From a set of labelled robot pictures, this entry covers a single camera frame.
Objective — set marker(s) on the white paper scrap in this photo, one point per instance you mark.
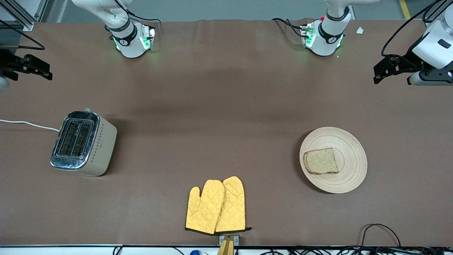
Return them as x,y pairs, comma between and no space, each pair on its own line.
360,30

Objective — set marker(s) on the small metal bracket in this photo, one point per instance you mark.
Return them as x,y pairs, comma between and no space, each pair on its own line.
236,241

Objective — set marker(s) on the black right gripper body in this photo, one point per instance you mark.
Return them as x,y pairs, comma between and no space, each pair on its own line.
7,63

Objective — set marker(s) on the yellow quilted oven mitt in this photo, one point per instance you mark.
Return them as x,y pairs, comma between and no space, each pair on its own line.
233,205
203,209

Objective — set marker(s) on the aluminium frame profile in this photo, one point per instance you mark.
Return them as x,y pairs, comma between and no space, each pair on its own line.
21,19

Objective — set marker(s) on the brown table cover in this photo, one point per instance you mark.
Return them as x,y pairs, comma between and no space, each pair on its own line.
226,88

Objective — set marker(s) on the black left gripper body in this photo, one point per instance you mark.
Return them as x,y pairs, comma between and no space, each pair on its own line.
406,60

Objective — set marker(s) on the cream and chrome toaster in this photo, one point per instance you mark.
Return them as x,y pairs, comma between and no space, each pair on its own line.
95,148

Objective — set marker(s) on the blue cap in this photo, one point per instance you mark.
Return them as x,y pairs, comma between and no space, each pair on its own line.
195,253

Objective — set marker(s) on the brown bread slice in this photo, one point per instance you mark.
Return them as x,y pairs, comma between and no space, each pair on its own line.
320,162

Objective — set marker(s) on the round wooden plate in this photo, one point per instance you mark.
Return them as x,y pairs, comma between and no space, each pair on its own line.
350,166

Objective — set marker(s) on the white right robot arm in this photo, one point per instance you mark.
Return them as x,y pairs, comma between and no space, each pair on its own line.
127,42

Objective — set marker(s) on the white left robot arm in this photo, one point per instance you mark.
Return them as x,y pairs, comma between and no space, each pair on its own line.
325,39

